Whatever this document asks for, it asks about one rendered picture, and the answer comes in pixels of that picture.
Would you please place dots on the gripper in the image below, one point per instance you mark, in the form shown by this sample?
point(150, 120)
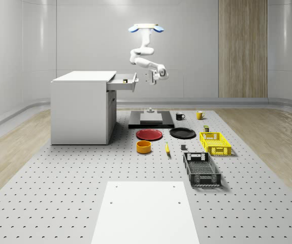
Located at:
point(152, 77)

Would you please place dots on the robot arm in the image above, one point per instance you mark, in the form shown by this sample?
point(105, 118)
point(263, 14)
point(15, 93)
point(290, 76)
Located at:
point(145, 62)

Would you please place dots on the white drawer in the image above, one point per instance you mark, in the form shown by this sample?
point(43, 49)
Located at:
point(120, 86)

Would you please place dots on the black mug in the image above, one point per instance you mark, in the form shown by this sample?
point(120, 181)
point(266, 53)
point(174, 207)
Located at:
point(179, 116)

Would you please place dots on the red plate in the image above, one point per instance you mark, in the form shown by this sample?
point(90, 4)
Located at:
point(149, 134)

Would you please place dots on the yellow mug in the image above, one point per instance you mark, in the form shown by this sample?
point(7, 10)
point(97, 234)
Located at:
point(199, 115)

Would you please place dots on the black plate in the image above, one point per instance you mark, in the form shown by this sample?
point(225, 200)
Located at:
point(182, 133)

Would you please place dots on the yellow bowl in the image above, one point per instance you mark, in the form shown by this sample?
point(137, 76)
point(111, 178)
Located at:
point(143, 148)

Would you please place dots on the flat-sided can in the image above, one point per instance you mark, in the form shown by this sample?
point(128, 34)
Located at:
point(206, 128)

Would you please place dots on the grey cube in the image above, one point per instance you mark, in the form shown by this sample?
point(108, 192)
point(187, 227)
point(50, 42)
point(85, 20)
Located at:
point(183, 147)

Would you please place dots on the white cabinet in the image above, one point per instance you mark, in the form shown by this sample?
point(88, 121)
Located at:
point(79, 111)

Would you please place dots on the yellow basket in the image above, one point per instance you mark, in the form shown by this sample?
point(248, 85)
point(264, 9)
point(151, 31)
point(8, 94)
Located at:
point(215, 150)

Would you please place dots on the dark grey basket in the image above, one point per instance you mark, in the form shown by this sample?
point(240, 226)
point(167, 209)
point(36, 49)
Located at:
point(204, 179)

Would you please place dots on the white board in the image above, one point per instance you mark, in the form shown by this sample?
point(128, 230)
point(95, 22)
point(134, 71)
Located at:
point(145, 216)

